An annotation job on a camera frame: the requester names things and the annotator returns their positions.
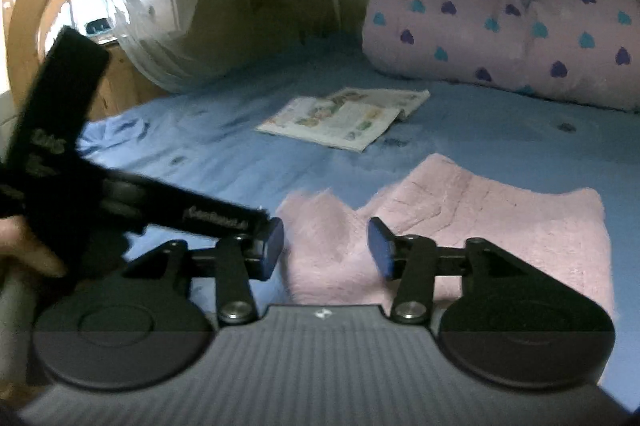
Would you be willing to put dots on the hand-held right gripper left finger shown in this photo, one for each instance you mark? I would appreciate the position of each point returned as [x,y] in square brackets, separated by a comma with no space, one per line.
[272,246]

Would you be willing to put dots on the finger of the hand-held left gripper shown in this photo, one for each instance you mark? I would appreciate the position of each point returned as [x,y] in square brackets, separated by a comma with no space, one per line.
[262,220]

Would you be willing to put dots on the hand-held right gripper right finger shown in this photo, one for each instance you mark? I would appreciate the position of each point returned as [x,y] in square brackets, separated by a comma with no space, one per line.
[380,246]

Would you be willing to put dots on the pink knitted sweater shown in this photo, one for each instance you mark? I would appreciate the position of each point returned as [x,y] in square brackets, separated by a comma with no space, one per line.
[475,226]

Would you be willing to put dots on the person's left forearm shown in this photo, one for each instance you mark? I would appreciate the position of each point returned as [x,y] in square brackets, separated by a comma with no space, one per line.
[15,321]

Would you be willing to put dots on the person's left hand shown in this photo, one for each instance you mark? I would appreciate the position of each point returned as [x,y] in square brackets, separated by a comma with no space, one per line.
[30,246]

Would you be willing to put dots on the blue floral bed sheet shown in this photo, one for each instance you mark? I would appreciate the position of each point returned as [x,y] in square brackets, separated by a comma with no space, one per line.
[225,155]

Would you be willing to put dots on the open picture magazine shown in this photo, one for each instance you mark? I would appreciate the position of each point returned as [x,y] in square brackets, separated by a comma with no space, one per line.
[345,115]

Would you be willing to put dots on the white mesh net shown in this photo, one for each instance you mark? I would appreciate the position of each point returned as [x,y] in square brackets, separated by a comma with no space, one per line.
[170,40]

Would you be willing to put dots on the pink heart-print pillow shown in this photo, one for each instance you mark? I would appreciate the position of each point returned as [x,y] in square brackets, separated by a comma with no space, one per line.
[500,30]

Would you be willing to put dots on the curved wooden frame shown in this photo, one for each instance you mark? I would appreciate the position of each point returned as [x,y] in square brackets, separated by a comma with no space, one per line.
[30,15]

